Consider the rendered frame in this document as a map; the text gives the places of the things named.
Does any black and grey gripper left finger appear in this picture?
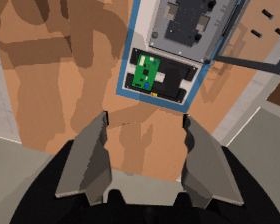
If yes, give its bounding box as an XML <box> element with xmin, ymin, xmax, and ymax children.
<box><xmin>9</xmin><ymin>111</ymin><xmax>112</xmax><ymax>224</ymax></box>

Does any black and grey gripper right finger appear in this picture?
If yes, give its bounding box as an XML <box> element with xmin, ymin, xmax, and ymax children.
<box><xmin>181</xmin><ymin>114</ymin><xmax>280</xmax><ymax>224</ymax></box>

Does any green circuit board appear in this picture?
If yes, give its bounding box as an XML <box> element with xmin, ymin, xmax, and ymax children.
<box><xmin>132</xmin><ymin>54</ymin><xmax>161</xmax><ymax>91</ymax></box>

